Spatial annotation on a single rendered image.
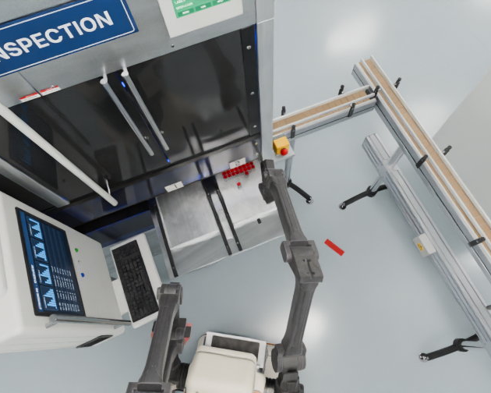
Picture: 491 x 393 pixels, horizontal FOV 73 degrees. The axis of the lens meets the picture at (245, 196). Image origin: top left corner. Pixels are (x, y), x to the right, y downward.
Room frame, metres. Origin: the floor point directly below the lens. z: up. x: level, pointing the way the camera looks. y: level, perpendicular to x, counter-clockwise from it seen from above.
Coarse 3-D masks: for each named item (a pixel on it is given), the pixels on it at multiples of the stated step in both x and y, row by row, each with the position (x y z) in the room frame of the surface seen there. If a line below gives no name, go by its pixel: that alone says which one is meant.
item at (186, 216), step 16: (176, 192) 0.78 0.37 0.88; (192, 192) 0.76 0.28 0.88; (160, 208) 0.70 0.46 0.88; (176, 208) 0.68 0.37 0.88; (192, 208) 0.66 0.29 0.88; (208, 208) 0.65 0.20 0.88; (176, 224) 0.59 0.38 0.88; (192, 224) 0.58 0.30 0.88; (208, 224) 0.56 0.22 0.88; (176, 240) 0.51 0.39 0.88; (192, 240) 0.48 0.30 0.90
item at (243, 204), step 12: (228, 180) 0.79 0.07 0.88; (240, 180) 0.78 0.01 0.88; (252, 180) 0.76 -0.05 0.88; (228, 192) 0.72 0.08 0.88; (240, 192) 0.71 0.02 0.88; (252, 192) 0.69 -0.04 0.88; (228, 204) 0.65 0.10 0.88; (240, 204) 0.64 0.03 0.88; (252, 204) 0.62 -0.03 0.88; (264, 204) 0.61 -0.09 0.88; (240, 216) 0.57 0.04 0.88; (252, 216) 0.55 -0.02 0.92
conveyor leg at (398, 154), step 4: (400, 148) 0.84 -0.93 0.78; (396, 152) 0.85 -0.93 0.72; (400, 152) 0.83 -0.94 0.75; (392, 156) 0.86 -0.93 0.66; (396, 156) 0.83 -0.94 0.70; (400, 156) 0.82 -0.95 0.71; (392, 160) 0.84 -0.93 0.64; (396, 160) 0.83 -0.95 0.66; (388, 164) 0.84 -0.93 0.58; (392, 164) 0.83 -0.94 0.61; (376, 180) 0.85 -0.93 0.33; (380, 180) 0.83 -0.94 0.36; (372, 184) 0.87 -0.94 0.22; (376, 184) 0.83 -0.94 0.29; (380, 184) 0.83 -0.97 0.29; (372, 188) 0.84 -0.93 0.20; (376, 188) 0.82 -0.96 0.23; (372, 192) 0.83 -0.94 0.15
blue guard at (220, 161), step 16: (240, 144) 0.82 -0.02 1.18; (256, 144) 0.83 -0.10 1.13; (208, 160) 0.78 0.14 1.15; (224, 160) 0.80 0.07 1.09; (160, 176) 0.74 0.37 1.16; (176, 176) 0.75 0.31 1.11; (192, 176) 0.76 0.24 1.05; (112, 192) 0.69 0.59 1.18; (128, 192) 0.70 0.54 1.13; (144, 192) 0.72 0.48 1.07; (160, 192) 0.73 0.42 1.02; (80, 208) 0.66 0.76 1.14; (96, 208) 0.67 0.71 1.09; (112, 208) 0.68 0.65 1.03; (64, 224) 0.63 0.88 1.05
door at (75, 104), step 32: (64, 96) 0.73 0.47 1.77; (96, 96) 0.74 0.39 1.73; (128, 96) 0.76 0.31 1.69; (0, 128) 0.68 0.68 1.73; (32, 128) 0.70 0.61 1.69; (64, 128) 0.71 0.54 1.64; (96, 128) 0.73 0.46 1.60; (128, 128) 0.75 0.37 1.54; (32, 160) 0.68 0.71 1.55; (96, 160) 0.71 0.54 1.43; (128, 160) 0.73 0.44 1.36; (160, 160) 0.75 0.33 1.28; (64, 192) 0.67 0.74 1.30
